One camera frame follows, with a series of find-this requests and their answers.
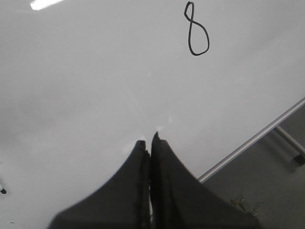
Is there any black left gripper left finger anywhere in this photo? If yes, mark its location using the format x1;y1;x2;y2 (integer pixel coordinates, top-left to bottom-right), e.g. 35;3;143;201
48;140;151;229

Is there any metal whiteboard stand leg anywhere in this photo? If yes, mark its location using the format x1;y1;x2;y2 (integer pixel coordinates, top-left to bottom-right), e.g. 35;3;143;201
274;125;305;167

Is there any white whiteboard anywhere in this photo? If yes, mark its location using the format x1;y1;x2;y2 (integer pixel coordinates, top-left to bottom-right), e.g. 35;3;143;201
0;0;305;229

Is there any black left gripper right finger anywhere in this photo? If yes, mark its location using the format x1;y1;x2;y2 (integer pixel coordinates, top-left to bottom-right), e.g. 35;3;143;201
150;134;260;229

